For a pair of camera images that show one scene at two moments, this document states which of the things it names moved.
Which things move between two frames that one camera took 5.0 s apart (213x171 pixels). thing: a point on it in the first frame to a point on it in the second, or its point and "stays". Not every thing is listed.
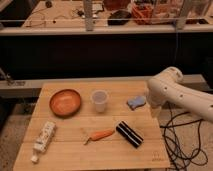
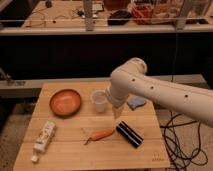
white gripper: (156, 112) to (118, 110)
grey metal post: (88, 15) stays
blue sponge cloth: (136, 101) stays
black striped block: (129, 134) stays
